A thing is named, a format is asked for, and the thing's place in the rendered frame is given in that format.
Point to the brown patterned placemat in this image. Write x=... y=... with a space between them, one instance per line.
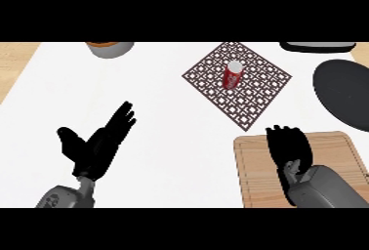
x=238 y=83

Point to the wooden cutting board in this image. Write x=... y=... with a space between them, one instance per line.
x=259 y=172

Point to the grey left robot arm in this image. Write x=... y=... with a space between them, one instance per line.
x=67 y=197

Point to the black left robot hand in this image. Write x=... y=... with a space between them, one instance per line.
x=98 y=148

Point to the red can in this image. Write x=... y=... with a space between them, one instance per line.
x=232 y=74

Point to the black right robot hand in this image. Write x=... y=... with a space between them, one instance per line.
x=288 y=146

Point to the dark grey pan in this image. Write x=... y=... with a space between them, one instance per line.
x=343 y=92

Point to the grey pot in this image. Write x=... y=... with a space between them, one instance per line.
x=110 y=49

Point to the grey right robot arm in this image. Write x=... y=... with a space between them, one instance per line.
x=322 y=187

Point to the black and grey appliance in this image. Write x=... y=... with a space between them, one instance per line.
x=318 y=47

